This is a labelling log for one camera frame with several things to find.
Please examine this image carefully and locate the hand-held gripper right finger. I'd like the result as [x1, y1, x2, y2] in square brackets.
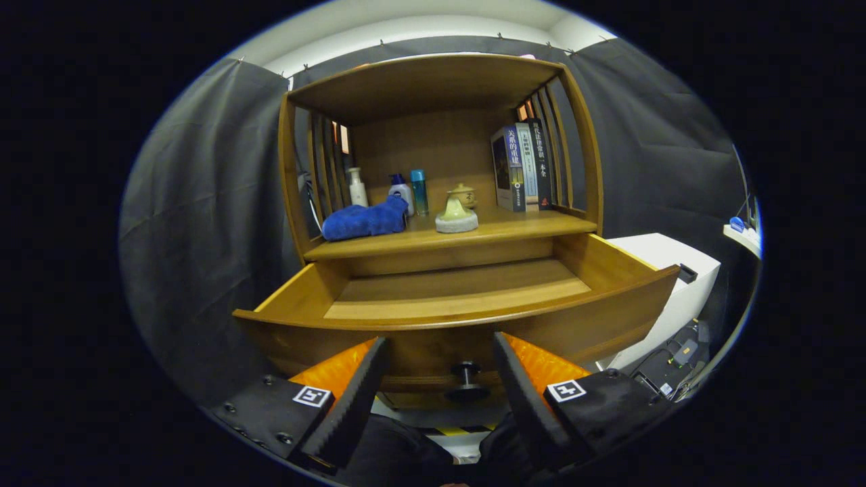
[492, 331, 670, 471]

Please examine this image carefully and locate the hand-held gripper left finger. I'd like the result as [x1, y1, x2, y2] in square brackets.
[210, 336, 390, 469]

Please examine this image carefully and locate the wooden drawer with black knob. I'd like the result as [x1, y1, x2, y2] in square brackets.
[233, 233, 681, 410]

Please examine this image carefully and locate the white side cabinet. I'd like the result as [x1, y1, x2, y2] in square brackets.
[604, 233, 722, 371]

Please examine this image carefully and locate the wooden countertop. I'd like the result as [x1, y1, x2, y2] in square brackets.
[304, 206, 598, 261]

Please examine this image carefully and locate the wooden cabinet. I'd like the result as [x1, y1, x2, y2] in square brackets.
[279, 53, 604, 407]

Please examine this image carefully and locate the black computer tower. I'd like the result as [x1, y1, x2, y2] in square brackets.
[633, 319, 711, 400]

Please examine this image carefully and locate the blue towel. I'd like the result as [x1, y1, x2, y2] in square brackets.
[321, 195, 409, 242]

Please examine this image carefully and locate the white pump bottle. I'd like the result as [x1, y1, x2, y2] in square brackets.
[346, 167, 369, 208]

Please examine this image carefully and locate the white bottle with blue cap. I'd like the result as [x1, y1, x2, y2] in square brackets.
[388, 174, 415, 217]

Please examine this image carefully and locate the teal blue bottle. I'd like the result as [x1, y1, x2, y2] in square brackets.
[410, 169, 430, 216]

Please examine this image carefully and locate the book with pale spine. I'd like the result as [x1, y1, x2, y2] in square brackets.
[516, 122, 540, 212]

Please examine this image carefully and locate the book with black spine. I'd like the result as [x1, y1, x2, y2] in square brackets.
[526, 118, 554, 210]

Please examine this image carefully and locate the book with blue spine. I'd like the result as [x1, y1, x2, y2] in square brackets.
[491, 125, 527, 212]

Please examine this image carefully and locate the white wall shelf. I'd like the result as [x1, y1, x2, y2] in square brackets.
[723, 223, 763, 259]

